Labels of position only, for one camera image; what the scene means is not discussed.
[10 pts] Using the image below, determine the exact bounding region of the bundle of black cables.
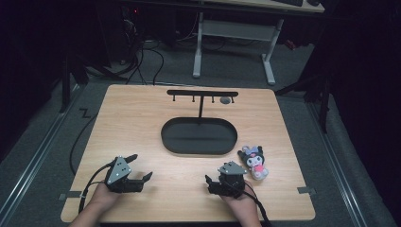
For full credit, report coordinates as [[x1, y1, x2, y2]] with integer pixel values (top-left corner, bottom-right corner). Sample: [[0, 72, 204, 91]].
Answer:
[[117, 6, 166, 87]]

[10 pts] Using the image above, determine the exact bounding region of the person's left hand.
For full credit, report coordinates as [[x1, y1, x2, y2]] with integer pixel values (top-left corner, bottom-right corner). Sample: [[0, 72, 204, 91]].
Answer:
[[90, 181, 123, 207]]

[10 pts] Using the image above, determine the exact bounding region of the black floor cable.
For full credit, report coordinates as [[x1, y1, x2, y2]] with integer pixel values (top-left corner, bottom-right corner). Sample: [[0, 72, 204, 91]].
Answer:
[[68, 113, 99, 177]]

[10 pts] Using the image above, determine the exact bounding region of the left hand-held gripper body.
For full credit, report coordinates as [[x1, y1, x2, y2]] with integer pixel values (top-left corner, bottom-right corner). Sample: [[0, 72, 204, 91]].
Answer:
[[104, 155, 144, 194]]

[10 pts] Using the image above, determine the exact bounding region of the grey tape piece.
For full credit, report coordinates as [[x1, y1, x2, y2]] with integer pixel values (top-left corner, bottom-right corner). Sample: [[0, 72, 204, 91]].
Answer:
[[297, 185, 317, 195], [58, 190, 83, 201]]

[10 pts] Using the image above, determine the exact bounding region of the black metal stand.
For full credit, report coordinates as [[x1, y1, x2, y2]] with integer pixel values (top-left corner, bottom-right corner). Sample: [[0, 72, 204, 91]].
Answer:
[[58, 51, 91, 114], [273, 70, 334, 134]]

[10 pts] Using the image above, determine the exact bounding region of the white-framed wooden desk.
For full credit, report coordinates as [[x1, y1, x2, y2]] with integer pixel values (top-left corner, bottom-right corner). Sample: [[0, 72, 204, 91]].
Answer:
[[191, 0, 326, 87]]

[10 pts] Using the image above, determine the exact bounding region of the metal floor rail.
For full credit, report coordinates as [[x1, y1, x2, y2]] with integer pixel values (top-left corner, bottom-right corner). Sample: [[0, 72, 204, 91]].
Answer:
[[305, 101, 369, 227], [0, 82, 83, 218]]

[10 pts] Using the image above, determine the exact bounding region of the black keyboard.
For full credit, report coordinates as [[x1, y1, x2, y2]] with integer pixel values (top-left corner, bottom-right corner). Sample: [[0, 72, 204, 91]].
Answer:
[[272, 0, 305, 8]]

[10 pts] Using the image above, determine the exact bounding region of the person's right hand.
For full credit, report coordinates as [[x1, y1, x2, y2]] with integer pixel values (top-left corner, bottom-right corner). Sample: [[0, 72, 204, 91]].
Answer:
[[219, 181, 259, 216]]

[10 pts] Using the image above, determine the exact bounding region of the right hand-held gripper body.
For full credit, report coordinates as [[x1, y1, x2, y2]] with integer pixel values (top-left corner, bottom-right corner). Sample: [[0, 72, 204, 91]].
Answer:
[[207, 161, 249, 200]]

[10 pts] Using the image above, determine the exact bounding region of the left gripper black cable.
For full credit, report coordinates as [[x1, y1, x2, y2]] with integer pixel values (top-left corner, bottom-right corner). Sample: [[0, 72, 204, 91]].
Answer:
[[78, 162, 115, 216]]

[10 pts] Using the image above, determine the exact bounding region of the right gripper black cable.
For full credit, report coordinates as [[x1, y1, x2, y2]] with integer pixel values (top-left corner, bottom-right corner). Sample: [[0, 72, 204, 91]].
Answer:
[[227, 180, 272, 227]]

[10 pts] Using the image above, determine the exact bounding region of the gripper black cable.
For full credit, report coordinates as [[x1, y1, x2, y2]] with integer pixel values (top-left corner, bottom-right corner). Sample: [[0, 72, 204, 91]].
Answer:
[[227, 180, 272, 227], [78, 162, 115, 216]]

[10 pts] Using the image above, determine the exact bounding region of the black plush toy keychain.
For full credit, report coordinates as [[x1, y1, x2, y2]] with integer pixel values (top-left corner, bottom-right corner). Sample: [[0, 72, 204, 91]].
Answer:
[[236, 145, 270, 182]]

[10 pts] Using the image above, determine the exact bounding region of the black hook rack with tray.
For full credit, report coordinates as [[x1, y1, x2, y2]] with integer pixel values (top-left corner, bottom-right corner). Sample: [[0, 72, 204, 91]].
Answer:
[[160, 89, 239, 156]]

